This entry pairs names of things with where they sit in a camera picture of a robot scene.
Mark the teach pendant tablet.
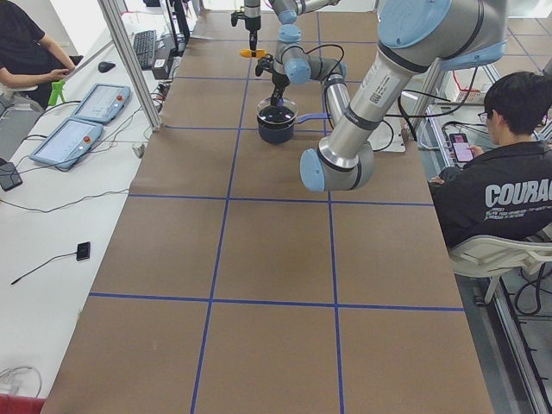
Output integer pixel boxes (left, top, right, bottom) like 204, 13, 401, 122
29, 117, 104, 171
72, 83, 131, 125

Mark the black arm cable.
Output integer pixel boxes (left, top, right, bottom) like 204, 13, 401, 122
301, 44, 346, 87

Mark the black computer mouse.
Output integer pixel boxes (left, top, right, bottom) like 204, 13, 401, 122
97, 61, 116, 73

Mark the smartphone in hands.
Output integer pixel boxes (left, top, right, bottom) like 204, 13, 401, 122
448, 133, 474, 163

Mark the yellow corn cob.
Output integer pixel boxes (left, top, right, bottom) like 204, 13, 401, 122
240, 48, 267, 59

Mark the lower teach pendant tablet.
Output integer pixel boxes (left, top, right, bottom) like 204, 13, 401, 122
29, 117, 104, 171

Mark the dark blue saucepan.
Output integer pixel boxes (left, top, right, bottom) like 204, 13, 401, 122
258, 113, 329, 145

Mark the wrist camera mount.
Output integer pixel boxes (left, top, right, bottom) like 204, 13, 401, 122
230, 11, 245, 27
254, 53, 274, 77

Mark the black device on desk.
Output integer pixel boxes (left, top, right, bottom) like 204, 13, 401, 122
0, 159, 22, 191

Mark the glass pot lid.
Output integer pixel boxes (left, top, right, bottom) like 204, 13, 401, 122
256, 97, 298, 129

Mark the white chair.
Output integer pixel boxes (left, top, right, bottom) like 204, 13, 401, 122
448, 235, 551, 306

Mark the black keyboard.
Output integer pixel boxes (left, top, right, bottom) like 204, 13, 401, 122
133, 30, 157, 69

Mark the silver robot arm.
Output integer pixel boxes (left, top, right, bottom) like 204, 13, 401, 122
271, 1, 510, 191
230, 0, 340, 56

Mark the upper teach pendant tablet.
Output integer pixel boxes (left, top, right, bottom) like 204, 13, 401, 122
72, 83, 131, 125

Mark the person in black jacket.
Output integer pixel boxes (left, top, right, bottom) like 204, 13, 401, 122
429, 72, 551, 248

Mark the small black square pad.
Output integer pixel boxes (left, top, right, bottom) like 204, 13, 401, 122
76, 241, 91, 261

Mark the aluminium frame post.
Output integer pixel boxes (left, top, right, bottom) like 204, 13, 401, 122
97, 0, 161, 132

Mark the person in black shirt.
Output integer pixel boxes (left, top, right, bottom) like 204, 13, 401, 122
1, 1, 83, 109

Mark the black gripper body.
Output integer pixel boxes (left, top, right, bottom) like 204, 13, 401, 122
272, 72, 289, 91
245, 16, 261, 31

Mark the green clamp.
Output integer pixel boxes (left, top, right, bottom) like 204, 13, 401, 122
48, 79, 66, 107

